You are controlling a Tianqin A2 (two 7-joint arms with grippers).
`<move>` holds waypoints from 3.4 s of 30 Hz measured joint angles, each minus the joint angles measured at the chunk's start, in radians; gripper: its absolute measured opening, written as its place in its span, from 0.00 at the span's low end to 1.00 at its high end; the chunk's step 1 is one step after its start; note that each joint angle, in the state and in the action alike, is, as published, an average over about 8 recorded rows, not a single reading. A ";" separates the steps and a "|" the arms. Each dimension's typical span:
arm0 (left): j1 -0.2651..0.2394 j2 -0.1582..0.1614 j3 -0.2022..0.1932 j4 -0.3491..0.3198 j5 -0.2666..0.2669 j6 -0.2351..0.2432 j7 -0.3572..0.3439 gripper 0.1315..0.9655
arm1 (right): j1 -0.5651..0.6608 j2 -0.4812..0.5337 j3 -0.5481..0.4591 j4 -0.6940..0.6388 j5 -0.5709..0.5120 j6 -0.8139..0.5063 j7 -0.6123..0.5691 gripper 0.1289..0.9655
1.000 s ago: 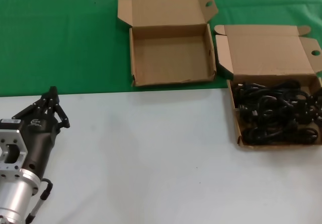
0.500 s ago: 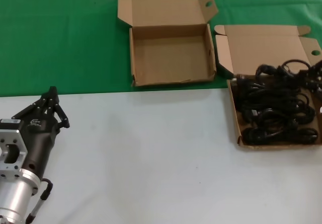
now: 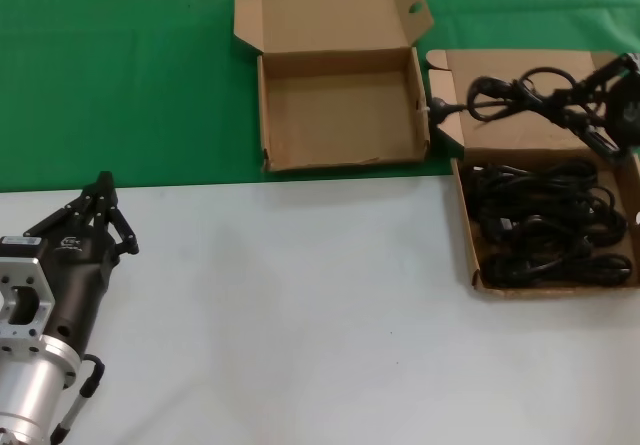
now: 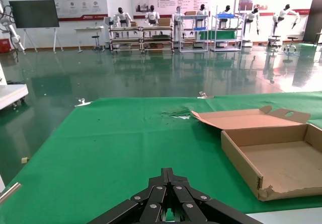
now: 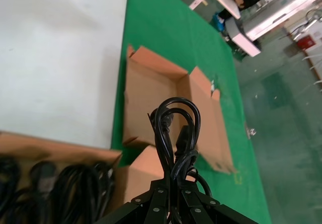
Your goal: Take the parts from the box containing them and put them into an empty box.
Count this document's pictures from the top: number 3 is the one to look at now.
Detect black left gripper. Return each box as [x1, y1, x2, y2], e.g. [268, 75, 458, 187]
[24, 171, 141, 356]

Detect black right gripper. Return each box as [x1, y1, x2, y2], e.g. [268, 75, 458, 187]
[552, 52, 640, 159]

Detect black power cord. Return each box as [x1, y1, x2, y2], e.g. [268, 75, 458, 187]
[469, 160, 621, 226]
[479, 204, 630, 254]
[482, 250, 634, 287]
[427, 67, 601, 131]

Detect open cardboard box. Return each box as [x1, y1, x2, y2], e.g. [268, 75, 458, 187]
[424, 48, 640, 292]
[232, 0, 435, 174]

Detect green table cloth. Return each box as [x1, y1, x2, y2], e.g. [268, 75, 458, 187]
[0, 0, 640, 194]

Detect silver left wrist bracket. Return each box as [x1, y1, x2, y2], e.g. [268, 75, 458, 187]
[0, 257, 56, 340]

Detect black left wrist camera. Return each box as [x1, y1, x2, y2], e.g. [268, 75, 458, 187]
[0, 234, 46, 260]

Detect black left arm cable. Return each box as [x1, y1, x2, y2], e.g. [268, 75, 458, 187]
[49, 353, 107, 445]

